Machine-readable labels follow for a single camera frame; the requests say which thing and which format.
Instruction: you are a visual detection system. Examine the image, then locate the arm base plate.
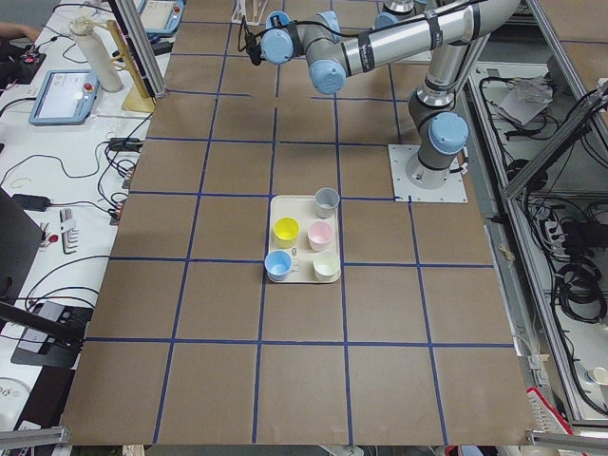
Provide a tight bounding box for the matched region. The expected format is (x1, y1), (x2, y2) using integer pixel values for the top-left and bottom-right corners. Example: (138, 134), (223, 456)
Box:
(388, 144), (468, 203)

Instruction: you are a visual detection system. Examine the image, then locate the aluminium frame post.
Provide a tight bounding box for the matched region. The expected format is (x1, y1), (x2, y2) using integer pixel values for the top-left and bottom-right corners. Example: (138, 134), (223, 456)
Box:
(108, 0), (166, 99)

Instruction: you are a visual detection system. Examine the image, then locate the grey plastic cup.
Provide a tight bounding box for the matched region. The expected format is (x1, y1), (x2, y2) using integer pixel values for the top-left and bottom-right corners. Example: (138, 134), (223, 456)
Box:
(314, 187), (340, 219)

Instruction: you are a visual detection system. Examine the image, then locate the yellow plastic cup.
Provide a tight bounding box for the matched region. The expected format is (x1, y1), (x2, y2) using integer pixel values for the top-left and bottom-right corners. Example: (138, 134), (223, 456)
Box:
(273, 217), (299, 249)

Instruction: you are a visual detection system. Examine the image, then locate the hex key set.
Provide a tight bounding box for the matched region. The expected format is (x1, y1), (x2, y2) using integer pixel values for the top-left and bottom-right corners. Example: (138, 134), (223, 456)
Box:
(59, 208), (79, 255)

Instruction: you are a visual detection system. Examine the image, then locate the pink plastic cup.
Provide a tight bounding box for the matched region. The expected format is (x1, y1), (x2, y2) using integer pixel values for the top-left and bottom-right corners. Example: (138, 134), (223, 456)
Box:
(307, 220), (334, 252)

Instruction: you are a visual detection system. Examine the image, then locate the light blue handled cup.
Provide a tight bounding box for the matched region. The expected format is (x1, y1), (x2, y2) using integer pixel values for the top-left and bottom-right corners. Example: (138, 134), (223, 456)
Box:
(264, 250), (301, 281)

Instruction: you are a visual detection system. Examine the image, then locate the blue teach pendant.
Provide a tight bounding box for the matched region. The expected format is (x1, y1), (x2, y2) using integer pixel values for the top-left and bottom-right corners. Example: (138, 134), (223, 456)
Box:
(28, 69), (99, 126)
(135, 0), (184, 36)

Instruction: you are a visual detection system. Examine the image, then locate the white cylindrical bottle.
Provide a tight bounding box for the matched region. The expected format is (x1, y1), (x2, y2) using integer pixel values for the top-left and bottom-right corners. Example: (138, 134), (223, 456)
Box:
(69, 16), (123, 93)

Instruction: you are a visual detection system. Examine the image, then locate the black monitor stand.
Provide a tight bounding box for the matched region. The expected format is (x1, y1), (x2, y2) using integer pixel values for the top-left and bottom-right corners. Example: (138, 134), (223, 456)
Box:
(0, 189), (91, 370)

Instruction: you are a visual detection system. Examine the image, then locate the white wire cup rack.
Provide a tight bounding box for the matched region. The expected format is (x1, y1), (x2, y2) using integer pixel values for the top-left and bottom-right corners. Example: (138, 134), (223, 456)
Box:
(231, 0), (268, 26)

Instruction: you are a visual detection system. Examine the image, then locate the black power adapter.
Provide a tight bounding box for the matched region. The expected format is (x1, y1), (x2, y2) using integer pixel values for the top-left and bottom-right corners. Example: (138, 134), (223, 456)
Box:
(11, 194), (51, 212)

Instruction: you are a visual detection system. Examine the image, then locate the cream plastic tray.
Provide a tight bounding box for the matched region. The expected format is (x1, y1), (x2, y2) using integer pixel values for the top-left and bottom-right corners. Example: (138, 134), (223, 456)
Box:
(268, 195), (341, 284)

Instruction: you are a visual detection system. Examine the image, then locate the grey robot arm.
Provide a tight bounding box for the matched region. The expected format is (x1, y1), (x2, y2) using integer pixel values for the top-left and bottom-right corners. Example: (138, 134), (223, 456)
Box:
(238, 1), (519, 171)

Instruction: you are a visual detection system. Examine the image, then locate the wooden mug tree stand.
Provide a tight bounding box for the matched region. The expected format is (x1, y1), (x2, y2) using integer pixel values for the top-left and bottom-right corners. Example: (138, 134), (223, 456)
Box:
(91, 19), (155, 113)

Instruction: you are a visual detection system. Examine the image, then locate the pale green plastic cup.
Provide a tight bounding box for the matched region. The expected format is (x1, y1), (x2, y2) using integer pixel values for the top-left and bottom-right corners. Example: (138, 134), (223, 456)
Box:
(313, 251), (340, 281)

